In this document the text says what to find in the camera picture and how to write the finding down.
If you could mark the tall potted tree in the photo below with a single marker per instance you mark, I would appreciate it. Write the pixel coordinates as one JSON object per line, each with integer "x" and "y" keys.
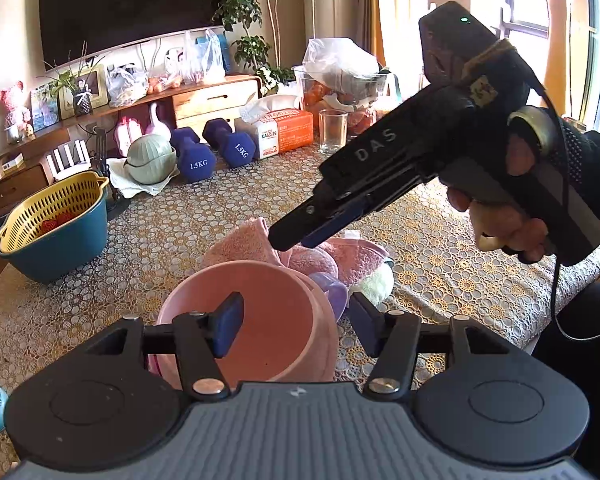
{"x": 257, "y": 5}

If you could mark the pale photo frame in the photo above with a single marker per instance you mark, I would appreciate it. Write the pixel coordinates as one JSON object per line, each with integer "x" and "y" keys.
{"x": 100, "y": 87}

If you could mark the bag of orange fruit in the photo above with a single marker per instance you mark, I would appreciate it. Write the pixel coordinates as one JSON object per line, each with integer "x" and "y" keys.
{"x": 165, "y": 85}

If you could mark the blue box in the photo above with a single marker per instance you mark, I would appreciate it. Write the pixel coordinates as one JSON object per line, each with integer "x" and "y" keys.
{"x": 225, "y": 50}

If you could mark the small white box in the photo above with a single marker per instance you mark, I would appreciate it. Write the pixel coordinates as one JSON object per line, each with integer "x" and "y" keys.
{"x": 10, "y": 161}

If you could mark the clear plastic bags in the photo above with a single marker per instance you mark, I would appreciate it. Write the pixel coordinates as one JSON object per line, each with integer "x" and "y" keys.
{"x": 200, "y": 62}

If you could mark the yellow curtain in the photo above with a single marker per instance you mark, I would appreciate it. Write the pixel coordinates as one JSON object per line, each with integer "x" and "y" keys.
{"x": 387, "y": 5}

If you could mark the white slatted chair back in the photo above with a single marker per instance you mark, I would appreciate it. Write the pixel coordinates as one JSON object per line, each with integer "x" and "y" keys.
{"x": 69, "y": 160}

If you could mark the white flowering plant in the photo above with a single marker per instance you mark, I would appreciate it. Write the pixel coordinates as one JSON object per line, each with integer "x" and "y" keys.
{"x": 275, "y": 80}

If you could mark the person's right hand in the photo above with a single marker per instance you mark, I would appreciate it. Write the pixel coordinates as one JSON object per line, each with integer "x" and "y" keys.
{"x": 520, "y": 242}

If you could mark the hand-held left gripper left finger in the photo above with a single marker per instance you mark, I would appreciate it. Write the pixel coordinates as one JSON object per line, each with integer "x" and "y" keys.
{"x": 227, "y": 325}

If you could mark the unframed photo picture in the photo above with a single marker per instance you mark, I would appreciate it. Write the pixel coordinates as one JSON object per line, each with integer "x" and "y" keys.
{"x": 45, "y": 110}

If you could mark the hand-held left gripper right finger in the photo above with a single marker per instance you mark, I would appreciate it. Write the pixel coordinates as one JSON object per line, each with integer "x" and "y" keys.
{"x": 362, "y": 322}

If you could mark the pale yellow sponge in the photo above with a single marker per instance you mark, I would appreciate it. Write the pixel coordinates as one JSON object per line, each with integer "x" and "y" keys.
{"x": 375, "y": 285}

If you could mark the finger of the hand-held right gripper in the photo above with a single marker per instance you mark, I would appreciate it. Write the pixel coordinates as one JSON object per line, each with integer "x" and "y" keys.
{"x": 335, "y": 222}
{"x": 300, "y": 222}

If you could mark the black metal stand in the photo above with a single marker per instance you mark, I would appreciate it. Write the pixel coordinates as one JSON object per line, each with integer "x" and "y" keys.
{"x": 101, "y": 160}

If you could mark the red fruit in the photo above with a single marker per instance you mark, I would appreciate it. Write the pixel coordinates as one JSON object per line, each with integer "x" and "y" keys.
{"x": 55, "y": 222}

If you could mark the wooden television cabinet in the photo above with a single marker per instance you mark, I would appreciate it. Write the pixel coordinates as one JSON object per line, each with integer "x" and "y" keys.
{"x": 205, "y": 100}

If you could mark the green ceramic pot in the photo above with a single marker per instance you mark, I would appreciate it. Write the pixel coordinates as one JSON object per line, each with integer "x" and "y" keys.
{"x": 150, "y": 157}

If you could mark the blue dumbbell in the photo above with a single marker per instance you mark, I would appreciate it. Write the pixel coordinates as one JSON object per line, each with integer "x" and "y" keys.
{"x": 237, "y": 152}
{"x": 192, "y": 160}

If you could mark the twig plant in dark vase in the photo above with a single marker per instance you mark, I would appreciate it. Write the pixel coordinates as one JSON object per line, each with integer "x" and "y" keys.
{"x": 82, "y": 102}

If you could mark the clear glass cup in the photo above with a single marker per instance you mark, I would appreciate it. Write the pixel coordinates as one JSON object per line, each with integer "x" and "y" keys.
{"x": 333, "y": 132}

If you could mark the pink plastic bowl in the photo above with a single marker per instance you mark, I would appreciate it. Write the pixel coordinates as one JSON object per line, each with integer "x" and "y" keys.
{"x": 280, "y": 320}

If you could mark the yellow colander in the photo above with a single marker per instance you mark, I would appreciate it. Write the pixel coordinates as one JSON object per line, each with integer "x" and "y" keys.
{"x": 25, "y": 210}

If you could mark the pink flamingo figure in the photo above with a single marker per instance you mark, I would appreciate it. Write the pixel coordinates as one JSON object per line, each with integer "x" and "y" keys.
{"x": 157, "y": 122}

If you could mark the pink plush bear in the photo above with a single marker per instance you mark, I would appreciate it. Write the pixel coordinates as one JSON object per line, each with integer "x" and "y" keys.
{"x": 15, "y": 105}

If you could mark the orange and white tissue box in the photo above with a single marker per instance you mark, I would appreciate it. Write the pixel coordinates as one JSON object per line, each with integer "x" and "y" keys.
{"x": 285, "y": 132}

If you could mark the pink towel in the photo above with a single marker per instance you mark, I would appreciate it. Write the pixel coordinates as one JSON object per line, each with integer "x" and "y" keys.
{"x": 245, "y": 245}

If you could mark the small silver cup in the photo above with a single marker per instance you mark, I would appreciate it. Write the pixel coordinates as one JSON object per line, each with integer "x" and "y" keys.
{"x": 14, "y": 133}

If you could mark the white cloth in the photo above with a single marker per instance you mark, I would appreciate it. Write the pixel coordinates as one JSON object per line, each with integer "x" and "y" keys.
{"x": 130, "y": 185}

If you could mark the black television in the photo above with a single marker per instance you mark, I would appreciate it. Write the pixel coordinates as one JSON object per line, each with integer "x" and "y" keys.
{"x": 130, "y": 5}

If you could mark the plastic bag with groceries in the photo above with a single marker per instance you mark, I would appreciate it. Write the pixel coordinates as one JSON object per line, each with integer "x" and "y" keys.
{"x": 127, "y": 87}

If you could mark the tall orange giraffe figure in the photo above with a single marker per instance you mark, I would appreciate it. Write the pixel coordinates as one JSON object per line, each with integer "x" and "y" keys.
{"x": 555, "y": 35}

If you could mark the bag-covered fruit container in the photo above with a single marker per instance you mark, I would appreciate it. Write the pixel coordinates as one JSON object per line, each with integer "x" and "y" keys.
{"x": 340, "y": 65}

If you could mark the teal and yellow colander basket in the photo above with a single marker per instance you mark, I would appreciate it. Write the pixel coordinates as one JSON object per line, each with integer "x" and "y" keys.
{"x": 65, "y": 255}

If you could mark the person's dark clothing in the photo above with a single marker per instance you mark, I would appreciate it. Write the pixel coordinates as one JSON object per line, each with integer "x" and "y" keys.
{"x": 580, "y": 370}

